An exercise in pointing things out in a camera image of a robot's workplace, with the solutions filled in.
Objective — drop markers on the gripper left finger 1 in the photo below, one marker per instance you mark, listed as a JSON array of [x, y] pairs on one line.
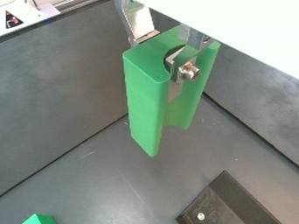
[[137, 19]]

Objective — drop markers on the gripper right finger 1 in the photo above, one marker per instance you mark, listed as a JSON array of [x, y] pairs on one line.
[[181, 59]]

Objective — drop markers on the green arch block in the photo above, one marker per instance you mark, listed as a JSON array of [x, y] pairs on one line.
[[151, 109]]

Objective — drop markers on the green shape sorter board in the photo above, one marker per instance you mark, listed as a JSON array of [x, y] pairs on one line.
[[39, 219]]

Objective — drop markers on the white warning label box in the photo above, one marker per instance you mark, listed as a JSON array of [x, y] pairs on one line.
[[21, 13]]

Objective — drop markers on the black curved holder bracket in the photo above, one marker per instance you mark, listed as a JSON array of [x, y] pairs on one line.
[[226, 203]]

